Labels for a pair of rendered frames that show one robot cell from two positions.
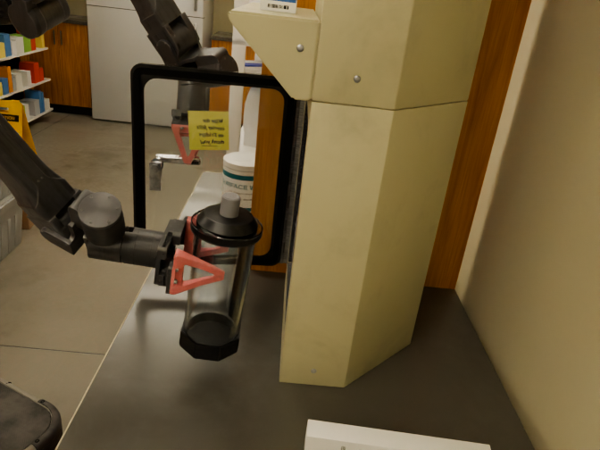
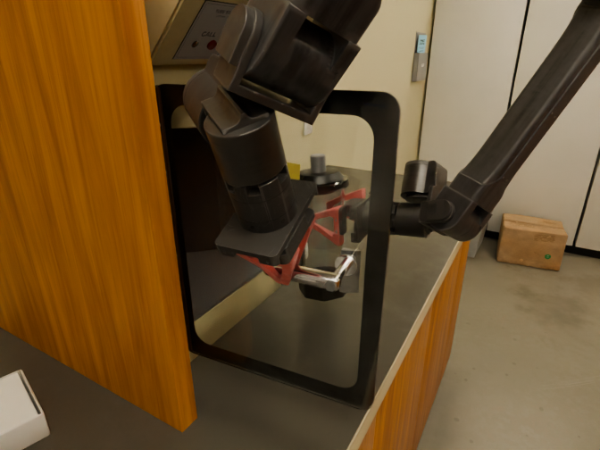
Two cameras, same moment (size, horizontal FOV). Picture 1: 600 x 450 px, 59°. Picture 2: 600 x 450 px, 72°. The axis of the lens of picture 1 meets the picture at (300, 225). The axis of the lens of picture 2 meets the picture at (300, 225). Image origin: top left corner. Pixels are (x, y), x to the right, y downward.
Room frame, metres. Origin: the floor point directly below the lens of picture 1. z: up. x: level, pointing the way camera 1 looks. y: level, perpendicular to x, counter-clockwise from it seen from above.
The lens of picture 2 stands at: (1.36, 0.47, 1.42)
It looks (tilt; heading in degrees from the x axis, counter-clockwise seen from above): 23 degrees down; 213
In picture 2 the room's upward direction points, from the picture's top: straight up
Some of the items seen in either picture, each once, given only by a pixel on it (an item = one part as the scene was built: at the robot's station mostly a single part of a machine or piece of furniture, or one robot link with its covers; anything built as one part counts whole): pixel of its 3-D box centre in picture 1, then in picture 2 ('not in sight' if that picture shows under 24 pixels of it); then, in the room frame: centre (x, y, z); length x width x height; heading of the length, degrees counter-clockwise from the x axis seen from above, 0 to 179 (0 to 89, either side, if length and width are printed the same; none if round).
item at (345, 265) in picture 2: not in sight; (309, 268); (1.01, 0.26, 1.20); 0.10 x 0.05 x 0.03; 98
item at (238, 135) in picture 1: (212, 173); (265, 254); (0.99, 0.18, 1.19); 0.30 x 0.01 x 0.40; 98
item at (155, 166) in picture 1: (155, 175); not in sight; (0.96, 0.29, 1.18); 0.02 x 0.02 x 0.06; 8
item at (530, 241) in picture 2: not in sight; (529, 240); (-1.90, 0.41, 0.14); 0.41 x 0.33 x 0.29; 99
